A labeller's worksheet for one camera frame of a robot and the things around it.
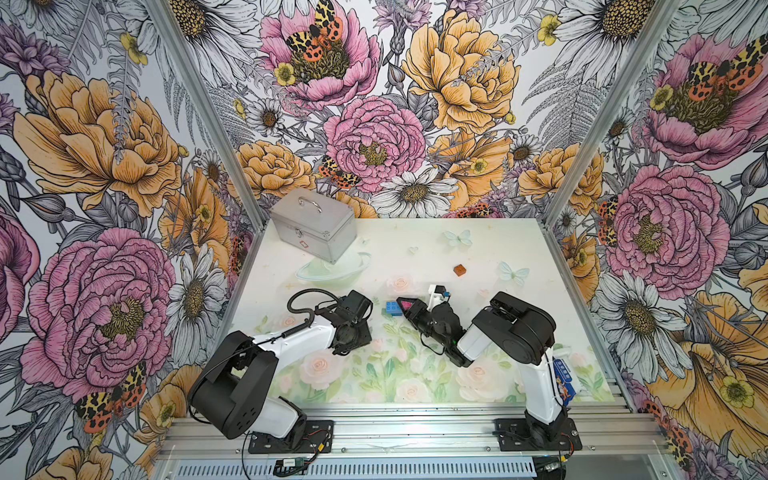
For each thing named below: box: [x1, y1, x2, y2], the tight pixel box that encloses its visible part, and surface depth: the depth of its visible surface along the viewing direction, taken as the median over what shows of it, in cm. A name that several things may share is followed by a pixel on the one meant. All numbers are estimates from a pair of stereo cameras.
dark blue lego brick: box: [386, 301, 403, 316], surface depth 96 cm
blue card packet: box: [553, 359, 576, 406], surface depth 81 cm
